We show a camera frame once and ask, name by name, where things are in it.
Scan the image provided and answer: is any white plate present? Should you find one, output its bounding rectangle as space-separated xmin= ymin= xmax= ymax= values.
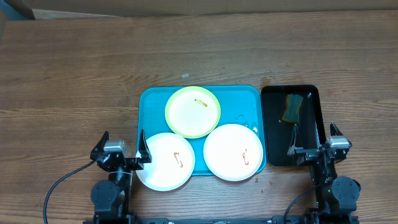
xmin=203 ymin=124 xmax=264 ymax=182
xmin=136 ymin=133 xmax=195 ymax=191

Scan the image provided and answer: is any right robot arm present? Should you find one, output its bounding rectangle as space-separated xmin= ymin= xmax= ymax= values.
xmin=283 ymin=123 xmax=361 ymax=223

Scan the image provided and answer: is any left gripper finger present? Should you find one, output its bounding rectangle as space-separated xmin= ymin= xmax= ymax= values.
xmin=90 ymin=131 xmax=109 ymax=156
xmin=137 ymin=129 xmax=152 ymax=163

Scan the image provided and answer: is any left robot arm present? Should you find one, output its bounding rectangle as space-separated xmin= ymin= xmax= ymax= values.
xmin=90 ymin=131 xmax=152 ymax=223

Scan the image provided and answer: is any black plastic tray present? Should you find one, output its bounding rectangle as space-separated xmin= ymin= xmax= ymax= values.
xmin=261 ymin=85 xmax=326 ymax=166

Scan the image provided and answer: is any teal plastic tray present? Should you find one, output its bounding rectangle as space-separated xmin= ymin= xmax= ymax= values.
xmin=137 ymin=85 xmax=267 ymax=173

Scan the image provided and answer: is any yellow-green plate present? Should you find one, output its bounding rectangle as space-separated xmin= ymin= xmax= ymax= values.
xmin=165 ymin=86 xmax=221 ymax=139

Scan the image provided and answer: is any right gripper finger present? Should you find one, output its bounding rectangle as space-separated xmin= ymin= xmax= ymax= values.
xmin=330 ymin=122 xmax=343 ymax=136
xmin=287 ymin=124 xmax=303 ymax=156

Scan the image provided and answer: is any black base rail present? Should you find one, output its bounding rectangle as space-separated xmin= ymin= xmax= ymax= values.
xmin=83 ymin=214 xmax=361 ymax=224

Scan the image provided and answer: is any green yellow sponge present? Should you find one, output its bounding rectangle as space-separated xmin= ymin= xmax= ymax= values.
xmin=282 ymin=94 xmax=303 ymax=124

